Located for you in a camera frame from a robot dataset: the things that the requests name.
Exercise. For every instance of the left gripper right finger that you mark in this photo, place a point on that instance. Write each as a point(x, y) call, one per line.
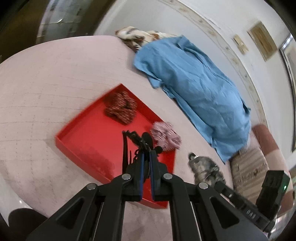
point(202, 212)

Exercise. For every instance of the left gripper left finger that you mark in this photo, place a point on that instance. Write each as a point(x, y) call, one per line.
point(96, 212)

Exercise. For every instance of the grey sheer scrunchie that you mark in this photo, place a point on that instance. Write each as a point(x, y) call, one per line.
point(205, 170)

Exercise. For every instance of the black rhinestone hair claw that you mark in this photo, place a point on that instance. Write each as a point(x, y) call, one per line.
point(145, 145)

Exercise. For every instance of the pink brown pillow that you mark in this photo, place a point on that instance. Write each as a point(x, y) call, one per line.
point(275, 161)

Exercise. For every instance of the striped floral pillow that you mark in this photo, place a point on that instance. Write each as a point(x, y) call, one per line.
point(248, 172)

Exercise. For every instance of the red tray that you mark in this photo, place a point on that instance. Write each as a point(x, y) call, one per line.
point(93, 140)

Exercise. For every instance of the red white plaid scrunchie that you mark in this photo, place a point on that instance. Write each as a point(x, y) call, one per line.
point(165, 136)

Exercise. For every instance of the dark red dotted scrunchie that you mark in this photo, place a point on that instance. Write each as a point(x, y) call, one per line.
point(122, 107)

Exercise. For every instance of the gold framed picture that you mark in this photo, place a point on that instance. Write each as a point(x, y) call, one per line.
point(263, 40)

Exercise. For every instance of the blue cloth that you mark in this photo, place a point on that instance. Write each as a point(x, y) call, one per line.
point(203, 92)

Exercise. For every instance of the floral brown white cloth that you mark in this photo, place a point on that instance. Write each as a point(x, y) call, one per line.
point(135, 39)

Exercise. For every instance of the wooden glass door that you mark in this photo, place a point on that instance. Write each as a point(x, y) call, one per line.
point(28, 23)

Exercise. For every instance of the beige wall switch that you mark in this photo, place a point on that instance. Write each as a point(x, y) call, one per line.
point(240, 44)

